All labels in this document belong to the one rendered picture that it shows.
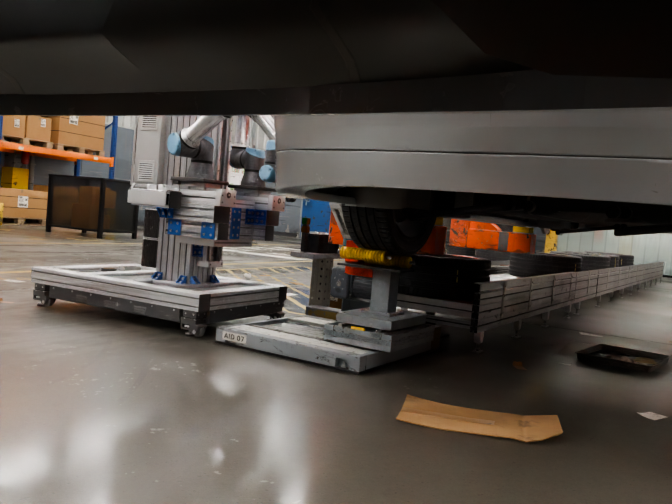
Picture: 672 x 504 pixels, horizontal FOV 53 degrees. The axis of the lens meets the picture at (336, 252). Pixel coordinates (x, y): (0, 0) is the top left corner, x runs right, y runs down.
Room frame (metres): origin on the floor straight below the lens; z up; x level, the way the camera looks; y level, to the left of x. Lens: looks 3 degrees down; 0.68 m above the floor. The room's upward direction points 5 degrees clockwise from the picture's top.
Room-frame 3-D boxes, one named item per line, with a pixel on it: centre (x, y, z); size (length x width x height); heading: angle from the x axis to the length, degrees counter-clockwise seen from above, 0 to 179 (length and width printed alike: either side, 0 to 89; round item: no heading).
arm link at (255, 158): (4.08, 0.54, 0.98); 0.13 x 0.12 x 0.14; 48
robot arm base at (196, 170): (3.64, 0.76, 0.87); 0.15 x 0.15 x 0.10
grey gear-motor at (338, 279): (3.72, -0.19, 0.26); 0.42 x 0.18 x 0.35; 59
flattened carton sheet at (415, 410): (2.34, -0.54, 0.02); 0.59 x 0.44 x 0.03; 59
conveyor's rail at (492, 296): (4.68, -1.41, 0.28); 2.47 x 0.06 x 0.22; 149
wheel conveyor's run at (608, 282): (9.76, -3.98, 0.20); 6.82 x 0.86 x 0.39; 149
